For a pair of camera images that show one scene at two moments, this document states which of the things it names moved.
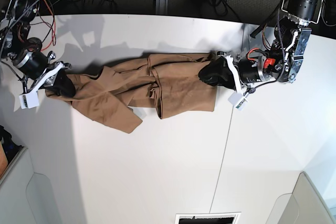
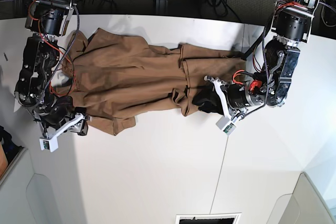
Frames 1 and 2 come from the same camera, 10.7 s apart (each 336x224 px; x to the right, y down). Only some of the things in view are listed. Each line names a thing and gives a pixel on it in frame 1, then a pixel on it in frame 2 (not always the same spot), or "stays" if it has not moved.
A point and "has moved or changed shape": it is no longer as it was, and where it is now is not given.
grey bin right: [305, 205] stays
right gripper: [245, 72] -> [217, 96]
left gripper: [40, 71] -> [60, 116]
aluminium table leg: [161, 1] stays
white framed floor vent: [208, 218] stays
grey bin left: [27, 196] stays
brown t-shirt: [170, 83] has moved or changed shape
